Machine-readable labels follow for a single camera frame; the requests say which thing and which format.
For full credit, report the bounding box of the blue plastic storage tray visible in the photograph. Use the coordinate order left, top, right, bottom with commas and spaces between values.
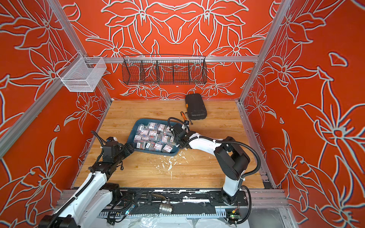
127, 118, 179, 156

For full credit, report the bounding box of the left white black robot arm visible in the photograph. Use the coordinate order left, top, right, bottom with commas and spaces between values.
39, 131, 134, 228

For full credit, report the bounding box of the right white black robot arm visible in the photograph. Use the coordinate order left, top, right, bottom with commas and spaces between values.
167, 117, 261, 205

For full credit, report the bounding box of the paper clip box front right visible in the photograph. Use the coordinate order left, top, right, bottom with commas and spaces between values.
162, 144, 173, 153

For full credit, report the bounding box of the paper clip box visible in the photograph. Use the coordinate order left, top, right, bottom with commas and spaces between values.
148, 122, 157, 129
153, 143, 163, 152
162, 144, 173, 153

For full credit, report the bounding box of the paper clip box front left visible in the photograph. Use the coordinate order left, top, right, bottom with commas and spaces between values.
153, 143, 163, 152

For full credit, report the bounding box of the paper clip box back left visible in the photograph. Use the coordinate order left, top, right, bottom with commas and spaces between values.
148, 122, 157, 129

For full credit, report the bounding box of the black tool case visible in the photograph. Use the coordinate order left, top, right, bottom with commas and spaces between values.
185, 94, 207, 120

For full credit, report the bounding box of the orange handled screwdriver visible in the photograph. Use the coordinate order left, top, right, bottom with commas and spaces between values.
180, 111, 189, 124

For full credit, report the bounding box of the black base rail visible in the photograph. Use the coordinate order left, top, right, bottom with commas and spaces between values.
99, 188, 252, 219

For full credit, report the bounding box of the black wire wall basket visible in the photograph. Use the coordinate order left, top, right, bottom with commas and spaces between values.
121, 55, 208, 85

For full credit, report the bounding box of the white wire wall basket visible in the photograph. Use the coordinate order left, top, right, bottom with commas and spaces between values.
56, 52, 107, 92

